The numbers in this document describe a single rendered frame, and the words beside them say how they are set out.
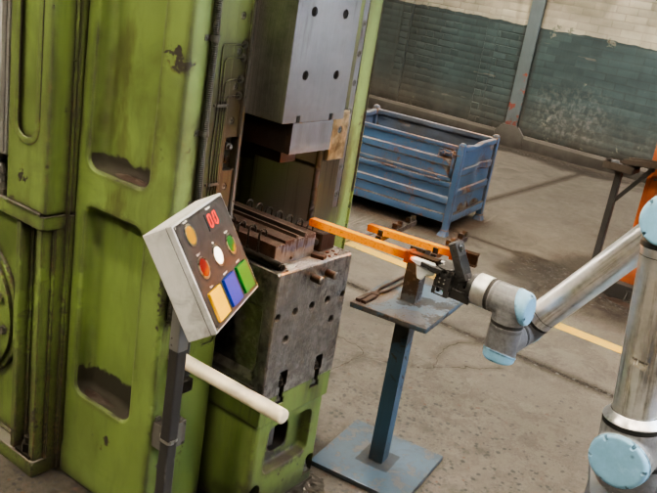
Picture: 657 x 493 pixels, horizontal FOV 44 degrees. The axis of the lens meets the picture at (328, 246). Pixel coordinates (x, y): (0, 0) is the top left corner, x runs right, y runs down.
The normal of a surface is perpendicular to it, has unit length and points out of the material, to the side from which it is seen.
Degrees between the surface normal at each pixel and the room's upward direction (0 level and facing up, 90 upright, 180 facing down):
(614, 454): 95
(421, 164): 89
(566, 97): 90
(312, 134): 90
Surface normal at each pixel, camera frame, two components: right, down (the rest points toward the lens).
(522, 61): -0.60, 0.18
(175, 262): -0.22, 0.29
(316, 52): 0.78, 0.32
